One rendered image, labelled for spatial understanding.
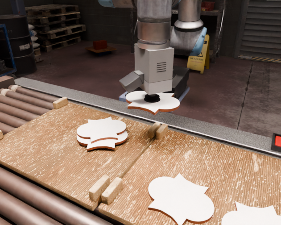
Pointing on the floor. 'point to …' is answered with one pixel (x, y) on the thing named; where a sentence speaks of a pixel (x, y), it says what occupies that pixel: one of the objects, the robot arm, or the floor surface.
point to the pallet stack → (55, 25)
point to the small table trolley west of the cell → (10, 55)
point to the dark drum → (21, 22)
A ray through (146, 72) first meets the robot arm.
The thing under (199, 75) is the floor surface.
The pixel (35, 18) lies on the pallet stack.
